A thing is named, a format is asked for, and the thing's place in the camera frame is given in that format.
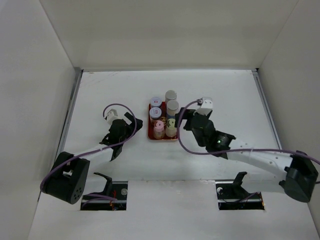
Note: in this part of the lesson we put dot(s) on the yellow-lid spice bottle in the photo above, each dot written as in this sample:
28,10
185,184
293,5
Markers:
171,130

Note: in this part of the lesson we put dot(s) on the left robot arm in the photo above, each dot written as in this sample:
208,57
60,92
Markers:
68,176

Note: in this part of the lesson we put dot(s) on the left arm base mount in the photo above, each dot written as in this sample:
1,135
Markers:
104,194

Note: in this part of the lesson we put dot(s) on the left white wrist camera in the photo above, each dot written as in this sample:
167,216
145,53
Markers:
111,116

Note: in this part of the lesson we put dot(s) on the grey-lid spice jar front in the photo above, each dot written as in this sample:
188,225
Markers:
155,102

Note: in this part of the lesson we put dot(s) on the tall grey-cap blue-label bottle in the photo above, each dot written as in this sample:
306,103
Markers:
170,95

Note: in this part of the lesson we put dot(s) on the grey-lid spice jar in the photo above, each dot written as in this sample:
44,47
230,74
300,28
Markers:
155,114
155,102

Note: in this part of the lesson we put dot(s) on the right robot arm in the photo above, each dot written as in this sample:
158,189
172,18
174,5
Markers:
293,172

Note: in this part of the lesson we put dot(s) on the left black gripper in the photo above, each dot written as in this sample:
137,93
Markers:
131,126

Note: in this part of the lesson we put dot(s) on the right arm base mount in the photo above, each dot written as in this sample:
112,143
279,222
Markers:
231,196

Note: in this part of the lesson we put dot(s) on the red lacquer tray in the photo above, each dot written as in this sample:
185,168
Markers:
150,128

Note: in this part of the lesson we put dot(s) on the grey-cap blue-label bottle front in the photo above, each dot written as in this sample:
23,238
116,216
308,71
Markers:
172,108

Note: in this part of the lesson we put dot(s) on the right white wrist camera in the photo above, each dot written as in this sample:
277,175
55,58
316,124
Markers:
205,106

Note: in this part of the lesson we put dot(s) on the pink-lid spice bottle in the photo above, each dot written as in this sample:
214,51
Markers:
158,130

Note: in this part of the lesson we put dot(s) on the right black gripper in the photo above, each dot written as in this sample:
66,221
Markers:
187,114

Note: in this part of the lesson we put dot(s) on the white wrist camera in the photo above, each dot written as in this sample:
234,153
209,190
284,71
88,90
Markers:
111,116
205,106

